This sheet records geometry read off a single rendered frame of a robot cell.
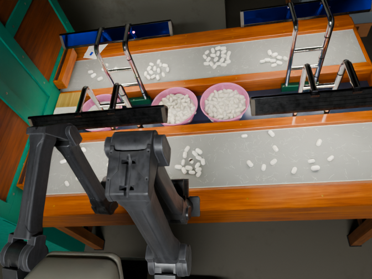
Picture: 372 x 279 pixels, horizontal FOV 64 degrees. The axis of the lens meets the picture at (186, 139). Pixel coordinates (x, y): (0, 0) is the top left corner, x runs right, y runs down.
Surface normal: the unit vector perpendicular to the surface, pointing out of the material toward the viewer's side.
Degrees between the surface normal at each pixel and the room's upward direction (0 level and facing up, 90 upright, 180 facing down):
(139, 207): 81
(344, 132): 0
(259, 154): 0
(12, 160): 90
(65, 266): 42
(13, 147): 90
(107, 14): 90
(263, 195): 0
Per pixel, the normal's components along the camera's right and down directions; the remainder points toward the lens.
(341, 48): -0.16, -0.53
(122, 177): -0.17, -0.33
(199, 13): -0.06, 0.85
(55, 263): -0.08, -0.96
